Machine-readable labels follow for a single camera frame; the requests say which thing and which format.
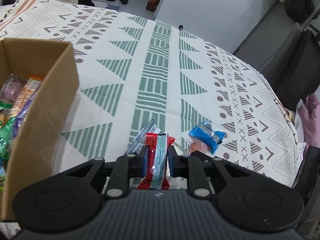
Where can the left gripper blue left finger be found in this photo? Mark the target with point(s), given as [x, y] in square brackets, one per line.
[142, 161]

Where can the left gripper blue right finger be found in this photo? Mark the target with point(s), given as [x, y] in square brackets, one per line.
[174, 162]

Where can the clear white snack packet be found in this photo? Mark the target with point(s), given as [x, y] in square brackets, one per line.
[140, 138]

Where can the red snack packet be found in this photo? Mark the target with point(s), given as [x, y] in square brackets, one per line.
[156, 177]

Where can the blue snack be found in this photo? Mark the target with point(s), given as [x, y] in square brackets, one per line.
[205, 133]

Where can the brown cardboard box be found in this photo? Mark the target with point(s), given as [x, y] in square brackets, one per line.
[33, 155]

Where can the orange cracker packet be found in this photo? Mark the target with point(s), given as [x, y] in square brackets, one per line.
[27, 91]

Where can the green biscuit packet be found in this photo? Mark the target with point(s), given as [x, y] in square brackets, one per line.
[8, 119]

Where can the pink bedding pile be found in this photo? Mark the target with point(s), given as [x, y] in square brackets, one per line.
[307, 121]

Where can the purple snack packet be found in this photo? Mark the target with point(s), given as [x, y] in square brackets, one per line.
[12, 88]

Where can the black chair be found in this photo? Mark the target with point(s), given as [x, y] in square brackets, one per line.
[293, 72]

